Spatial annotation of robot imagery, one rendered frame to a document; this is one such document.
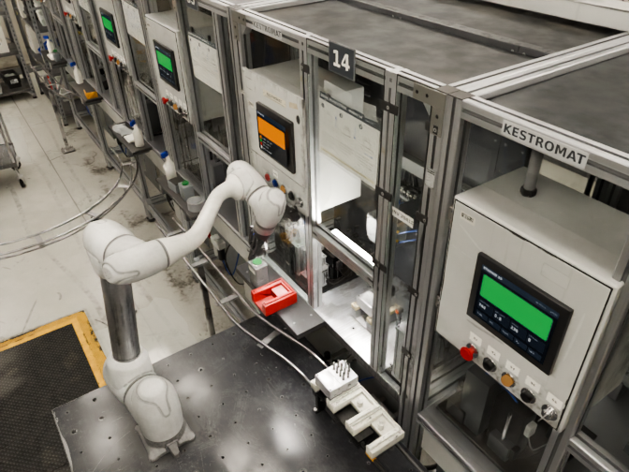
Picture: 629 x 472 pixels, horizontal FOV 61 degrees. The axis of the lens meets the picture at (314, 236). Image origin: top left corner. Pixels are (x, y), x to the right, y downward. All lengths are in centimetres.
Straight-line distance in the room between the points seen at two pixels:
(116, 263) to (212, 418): 83
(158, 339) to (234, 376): 129
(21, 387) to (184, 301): 108
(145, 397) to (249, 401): 46
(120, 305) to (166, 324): 172
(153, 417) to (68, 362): 164
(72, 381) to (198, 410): 137
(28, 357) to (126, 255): 214
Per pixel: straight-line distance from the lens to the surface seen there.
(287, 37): 185
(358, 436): 199
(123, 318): 202
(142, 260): 173
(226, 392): 234
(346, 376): 203
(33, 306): 418
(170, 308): 379
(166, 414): 208
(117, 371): 216
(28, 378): 367
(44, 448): 329
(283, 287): 235
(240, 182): 202
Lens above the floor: 248
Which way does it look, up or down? 35 degrees down
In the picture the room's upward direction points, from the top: 1 degrees counter-clockwise
